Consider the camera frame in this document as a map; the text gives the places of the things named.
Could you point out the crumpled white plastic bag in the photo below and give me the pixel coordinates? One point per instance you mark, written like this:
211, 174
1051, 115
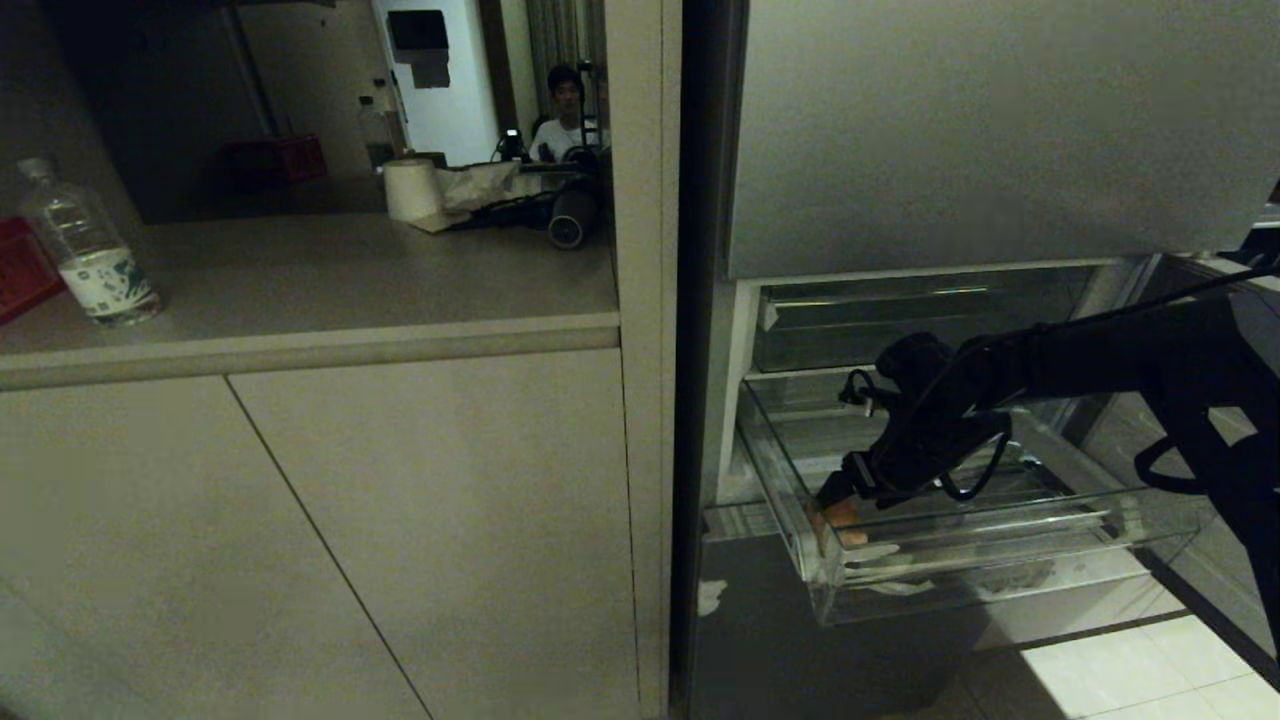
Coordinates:
485, 183

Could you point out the beige cabinet door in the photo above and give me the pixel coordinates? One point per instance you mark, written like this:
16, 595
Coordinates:
150, 560
470, 520

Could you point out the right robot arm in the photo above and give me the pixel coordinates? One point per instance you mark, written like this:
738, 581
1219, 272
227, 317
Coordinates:
1100, 350

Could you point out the grey freezer door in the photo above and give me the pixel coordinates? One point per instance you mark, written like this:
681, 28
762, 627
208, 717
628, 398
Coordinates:
780, 650

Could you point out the orange food item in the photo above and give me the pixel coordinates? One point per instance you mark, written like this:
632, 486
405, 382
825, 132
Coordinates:
838, 518

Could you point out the clear plastic fridge drawer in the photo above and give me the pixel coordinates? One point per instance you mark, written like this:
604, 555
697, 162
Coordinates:
1000, 560

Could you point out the white paper towel roll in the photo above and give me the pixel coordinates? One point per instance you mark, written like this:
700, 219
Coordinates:
411, 190

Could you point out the black cylindrical device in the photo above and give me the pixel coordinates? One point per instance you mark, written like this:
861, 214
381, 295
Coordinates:
572, 220

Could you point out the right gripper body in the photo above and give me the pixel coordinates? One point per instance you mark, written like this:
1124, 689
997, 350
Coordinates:
940, 440

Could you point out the clear plastic water bottle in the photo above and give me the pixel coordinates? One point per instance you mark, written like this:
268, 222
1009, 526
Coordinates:
95, 265

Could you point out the grey fridge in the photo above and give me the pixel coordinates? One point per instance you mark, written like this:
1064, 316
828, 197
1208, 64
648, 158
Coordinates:
745, 400

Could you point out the beige tall cabinet panel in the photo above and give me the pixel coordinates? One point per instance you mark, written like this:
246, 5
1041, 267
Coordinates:
645, 300

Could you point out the red plastic basket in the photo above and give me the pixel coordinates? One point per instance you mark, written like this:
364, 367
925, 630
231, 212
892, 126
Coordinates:
20, 275

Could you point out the grey fridge door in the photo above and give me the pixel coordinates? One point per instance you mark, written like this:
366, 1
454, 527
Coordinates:
1000, 130

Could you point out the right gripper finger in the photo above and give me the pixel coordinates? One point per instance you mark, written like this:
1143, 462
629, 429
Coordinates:
840, 490

